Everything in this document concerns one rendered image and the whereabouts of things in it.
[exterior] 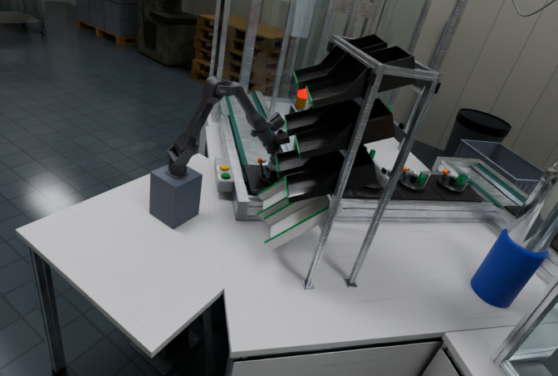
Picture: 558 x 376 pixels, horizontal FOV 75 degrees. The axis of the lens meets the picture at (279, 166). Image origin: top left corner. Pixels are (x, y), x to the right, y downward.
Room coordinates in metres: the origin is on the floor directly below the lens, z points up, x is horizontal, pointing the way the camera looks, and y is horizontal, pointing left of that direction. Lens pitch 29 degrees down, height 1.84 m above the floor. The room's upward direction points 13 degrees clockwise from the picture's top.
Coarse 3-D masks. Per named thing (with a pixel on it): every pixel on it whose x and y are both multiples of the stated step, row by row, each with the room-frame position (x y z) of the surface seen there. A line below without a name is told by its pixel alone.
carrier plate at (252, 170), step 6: (246, 168) 1.46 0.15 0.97; (252, 168) 1.48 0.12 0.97; (258, 168) 1.49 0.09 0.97; (246, 174) 1.42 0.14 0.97; (252, 174) 1.43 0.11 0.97; (252, 180) 1.38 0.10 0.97; (258, 180) 1.39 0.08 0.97; (252, 186) 1.33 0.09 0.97; (258, 186) 1.34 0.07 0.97; (264, 186) 1.35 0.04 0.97; (252, 192) 1.29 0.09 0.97; (258, 192) 1.30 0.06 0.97
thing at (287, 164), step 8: (288, 152) 1.22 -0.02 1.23; (296, 152) 1.22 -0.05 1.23; (280, 160) 1.20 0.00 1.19; (288, 160) 1.19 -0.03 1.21; (296, 160) 1.18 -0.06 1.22; (304, 160) 1.17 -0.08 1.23; (312, 160) 1.10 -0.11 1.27; (280, 168) 1.14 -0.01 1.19; (288, 168) 1.10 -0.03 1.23; (296, 168) 1.10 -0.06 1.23; (304, 168) 1.10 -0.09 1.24; (280, 176) 1.09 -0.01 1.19
